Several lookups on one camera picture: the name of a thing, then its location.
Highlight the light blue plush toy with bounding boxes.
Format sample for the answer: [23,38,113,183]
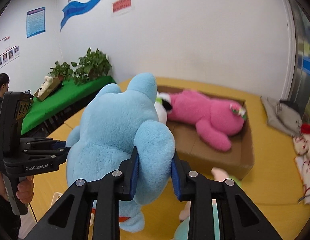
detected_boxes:
[66,73,175,232]

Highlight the pink plush bear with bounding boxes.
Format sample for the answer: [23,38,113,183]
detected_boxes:
[167,89,247,152]

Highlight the white black panda plush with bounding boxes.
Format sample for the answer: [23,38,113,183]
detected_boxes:
[154,92,172,124]

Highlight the person's left hand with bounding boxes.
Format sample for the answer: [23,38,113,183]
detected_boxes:
[0,172,34,204]

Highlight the small pink teal plush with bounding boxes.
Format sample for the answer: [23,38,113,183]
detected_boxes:
[172,167,241,239]

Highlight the brown cardboard box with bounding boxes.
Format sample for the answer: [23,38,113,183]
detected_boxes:
[158,86,254,179]

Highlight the green cloth covered table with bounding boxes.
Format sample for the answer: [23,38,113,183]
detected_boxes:
[21,76,115,135]

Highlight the white plush in box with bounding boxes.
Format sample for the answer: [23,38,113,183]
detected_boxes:
[34,76,62,102]

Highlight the potted green plant left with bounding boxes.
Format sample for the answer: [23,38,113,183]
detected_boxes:
[49,61,73,82]

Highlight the potted green plant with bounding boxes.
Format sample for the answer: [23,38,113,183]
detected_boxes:
[71,47,113,86]
[49,61,73,82]

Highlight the red white patterned cloth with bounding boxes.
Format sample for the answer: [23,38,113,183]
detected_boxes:
[292,124,310,205]

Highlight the potted green plant right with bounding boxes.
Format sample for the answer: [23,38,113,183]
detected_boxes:
[71,47,113,86]

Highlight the grey cloth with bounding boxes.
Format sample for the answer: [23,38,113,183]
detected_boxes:
[260,96,302,137]

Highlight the blue framed wall poster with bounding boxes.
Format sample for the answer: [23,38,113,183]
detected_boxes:
[26,7,46,38]

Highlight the red wall sign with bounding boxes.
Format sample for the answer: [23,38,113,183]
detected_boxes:
[112,0,132,13]

